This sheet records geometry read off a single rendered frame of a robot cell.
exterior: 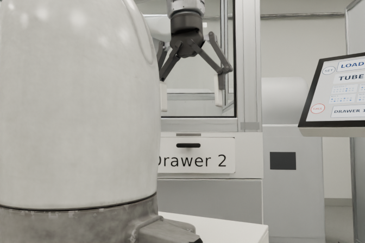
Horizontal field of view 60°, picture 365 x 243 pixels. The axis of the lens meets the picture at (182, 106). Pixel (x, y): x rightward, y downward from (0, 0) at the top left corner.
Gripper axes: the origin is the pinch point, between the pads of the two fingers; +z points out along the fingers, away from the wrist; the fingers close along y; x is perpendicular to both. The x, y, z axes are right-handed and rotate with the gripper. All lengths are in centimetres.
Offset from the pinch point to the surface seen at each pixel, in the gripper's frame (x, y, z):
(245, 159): 34.9, 3.8, 14.5
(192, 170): 26.8, -11.4, 17.0
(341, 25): 386, 60, -139
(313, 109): 36.5, 24.7, 0.2
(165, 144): 23.5, -18.6, 8.6
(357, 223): 245, 46, 81
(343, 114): 32.2, 32.4, 2.6
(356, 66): 44, 38, -13
